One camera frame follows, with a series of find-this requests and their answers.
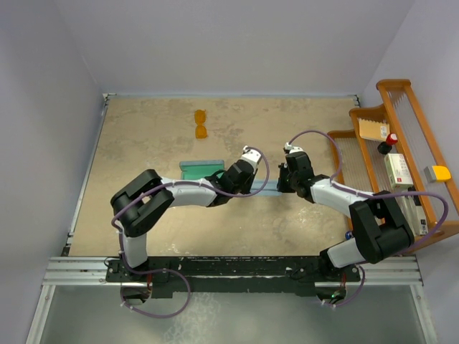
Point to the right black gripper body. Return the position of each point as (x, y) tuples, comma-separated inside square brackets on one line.
[(286, 180)]

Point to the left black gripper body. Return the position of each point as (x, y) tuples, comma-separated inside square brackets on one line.
[(245, 188)]

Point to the light blue cleaning cloth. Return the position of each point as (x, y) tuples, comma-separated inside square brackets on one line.
[(270, 189)]

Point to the blue-grey glasses case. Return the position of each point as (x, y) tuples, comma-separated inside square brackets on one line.
[(194, 170)]

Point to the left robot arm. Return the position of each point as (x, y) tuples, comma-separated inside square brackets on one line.
[(139, 205)]

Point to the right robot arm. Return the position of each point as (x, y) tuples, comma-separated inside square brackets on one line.
[(379, 227)]

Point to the orange sunglasses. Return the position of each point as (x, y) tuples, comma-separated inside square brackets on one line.
[(200, 117)]

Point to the brown cardboard envelope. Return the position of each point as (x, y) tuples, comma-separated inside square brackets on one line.
[(373, 130)]

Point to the red black bottle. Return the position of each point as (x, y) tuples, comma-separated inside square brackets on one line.
[(385, 147)]

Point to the wooden tiered rack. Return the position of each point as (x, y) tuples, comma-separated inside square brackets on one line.
[(363, 166)]

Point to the white red box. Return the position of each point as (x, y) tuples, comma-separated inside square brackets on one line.
[(398, 172)]

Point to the white black stapler device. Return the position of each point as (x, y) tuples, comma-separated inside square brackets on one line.
[(414, 213)]

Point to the yellow grey sponge block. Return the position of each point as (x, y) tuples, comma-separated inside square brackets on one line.
[(437, 174)]

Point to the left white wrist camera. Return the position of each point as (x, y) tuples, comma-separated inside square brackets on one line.
[(251, 156)]

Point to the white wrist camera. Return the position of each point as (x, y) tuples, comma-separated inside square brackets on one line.
[(251, 156), (292, 147)]

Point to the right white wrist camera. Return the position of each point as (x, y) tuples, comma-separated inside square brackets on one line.
[(292, 147)]

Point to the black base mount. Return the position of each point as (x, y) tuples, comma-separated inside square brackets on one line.
[(298, 275)]

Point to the aluminium frame rail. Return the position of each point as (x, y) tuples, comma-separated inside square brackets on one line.
[(91, 271)]

